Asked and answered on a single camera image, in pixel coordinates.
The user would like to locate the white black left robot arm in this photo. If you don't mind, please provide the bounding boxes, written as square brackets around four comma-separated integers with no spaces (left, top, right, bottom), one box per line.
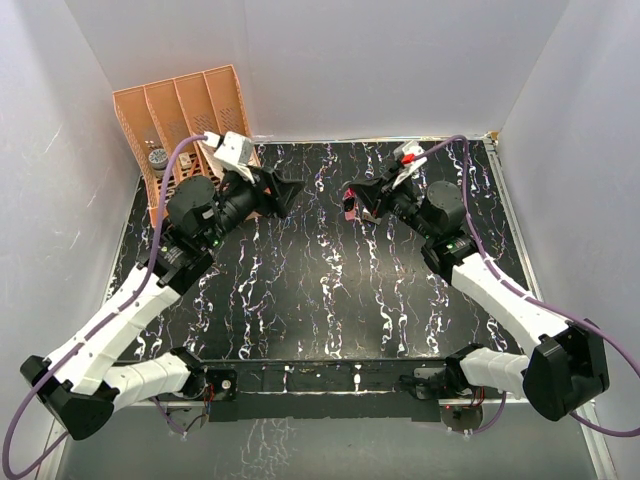
[20,167,305,441]

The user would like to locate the pink lanyard keyring strap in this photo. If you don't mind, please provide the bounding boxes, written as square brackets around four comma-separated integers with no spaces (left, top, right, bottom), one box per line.
[342,188,362,222]

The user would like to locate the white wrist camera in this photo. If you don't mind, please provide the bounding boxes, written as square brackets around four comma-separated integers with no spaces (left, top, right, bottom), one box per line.
[390,140,426,190]
[200,131,255,184]

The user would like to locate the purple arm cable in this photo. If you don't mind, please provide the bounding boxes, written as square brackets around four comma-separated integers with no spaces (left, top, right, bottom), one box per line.
[412,134,640,436]
[0,130,216,479]

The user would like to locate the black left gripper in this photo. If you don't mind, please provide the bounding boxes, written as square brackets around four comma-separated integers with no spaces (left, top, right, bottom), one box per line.
[203,165,304,250]

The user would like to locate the small white red box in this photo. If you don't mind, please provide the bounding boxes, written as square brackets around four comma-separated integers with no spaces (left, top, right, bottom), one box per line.
[361,210,381,224]

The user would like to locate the orange plastic file organizer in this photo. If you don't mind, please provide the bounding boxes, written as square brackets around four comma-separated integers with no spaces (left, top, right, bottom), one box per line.
[113,65,251,225]

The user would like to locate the aluminium frame rail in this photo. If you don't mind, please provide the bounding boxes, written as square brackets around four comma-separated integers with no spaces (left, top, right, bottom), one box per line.
[39,380,617,479]

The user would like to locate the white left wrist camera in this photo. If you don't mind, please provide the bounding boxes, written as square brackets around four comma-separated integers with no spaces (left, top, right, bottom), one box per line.
[200,131,255,184]

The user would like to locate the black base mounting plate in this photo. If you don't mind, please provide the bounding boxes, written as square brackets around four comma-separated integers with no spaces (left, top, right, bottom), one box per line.
[149,357,506,425]

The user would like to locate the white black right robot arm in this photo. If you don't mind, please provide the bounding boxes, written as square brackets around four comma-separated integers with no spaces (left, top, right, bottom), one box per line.
[373,174,610,421]

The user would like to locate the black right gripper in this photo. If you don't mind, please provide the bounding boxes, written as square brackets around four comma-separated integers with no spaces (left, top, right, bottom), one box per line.
[351,164,438,241]

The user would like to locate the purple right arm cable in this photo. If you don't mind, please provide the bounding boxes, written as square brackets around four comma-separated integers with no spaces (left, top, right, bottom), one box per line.
[412,134,640,436]

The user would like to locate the grey round tin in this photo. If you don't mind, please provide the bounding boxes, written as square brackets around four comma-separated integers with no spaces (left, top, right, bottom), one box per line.
[148,148,169,178]

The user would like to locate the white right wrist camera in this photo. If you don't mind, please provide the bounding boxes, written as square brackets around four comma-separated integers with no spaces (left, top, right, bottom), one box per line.
[390,140,426,190]

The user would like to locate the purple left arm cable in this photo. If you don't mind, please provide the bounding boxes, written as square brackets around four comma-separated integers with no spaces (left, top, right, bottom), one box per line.
[0,130,216,479]

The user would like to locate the small beige box in organizer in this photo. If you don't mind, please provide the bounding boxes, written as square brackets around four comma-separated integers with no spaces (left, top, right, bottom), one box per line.
[179,153,192,168]

